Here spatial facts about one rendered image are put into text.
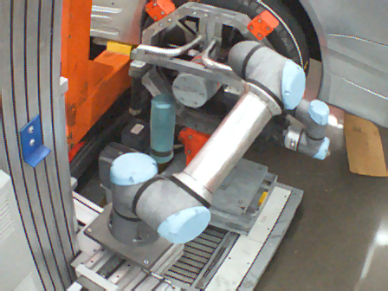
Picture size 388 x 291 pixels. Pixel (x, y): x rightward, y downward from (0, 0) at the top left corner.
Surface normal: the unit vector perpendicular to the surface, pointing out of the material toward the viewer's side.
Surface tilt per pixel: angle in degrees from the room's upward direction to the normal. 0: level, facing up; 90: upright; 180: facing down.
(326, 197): 0
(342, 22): 90
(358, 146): 1
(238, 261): 0
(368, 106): 90
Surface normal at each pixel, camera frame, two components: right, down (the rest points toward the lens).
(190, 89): -0.41, 0.55
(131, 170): -0.03, -0.83
